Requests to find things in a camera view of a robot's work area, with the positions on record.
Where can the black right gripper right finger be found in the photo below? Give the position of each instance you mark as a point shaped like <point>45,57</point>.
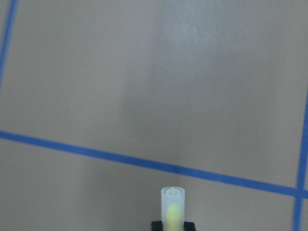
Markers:
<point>189,226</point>

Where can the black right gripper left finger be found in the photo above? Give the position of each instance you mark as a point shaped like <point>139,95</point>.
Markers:
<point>156,226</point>

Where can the yellow highlighter pen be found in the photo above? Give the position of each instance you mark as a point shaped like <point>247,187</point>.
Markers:
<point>173,208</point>

